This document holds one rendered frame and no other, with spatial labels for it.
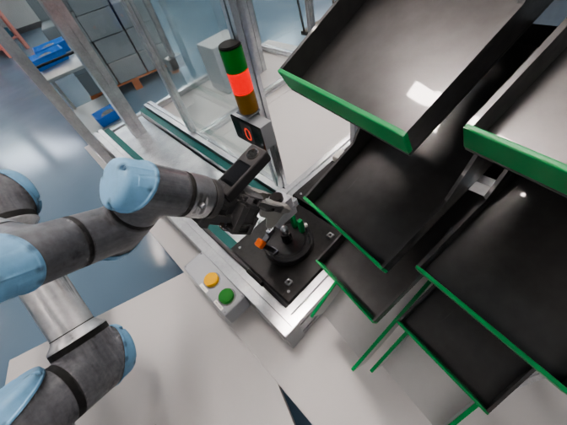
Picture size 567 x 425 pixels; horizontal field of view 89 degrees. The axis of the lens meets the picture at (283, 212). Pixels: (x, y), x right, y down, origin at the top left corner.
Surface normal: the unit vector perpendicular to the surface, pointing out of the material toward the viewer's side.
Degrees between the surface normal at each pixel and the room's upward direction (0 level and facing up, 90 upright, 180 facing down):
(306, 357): 0
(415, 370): 45
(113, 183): 39
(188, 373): 0
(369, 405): 0
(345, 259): 25
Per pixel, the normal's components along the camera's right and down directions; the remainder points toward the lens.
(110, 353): 0.77, -0.50
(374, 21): -0.51, -0.34
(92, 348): 0.68, -0.40
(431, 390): -0.70, -0.06
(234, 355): -0.18, -0.62
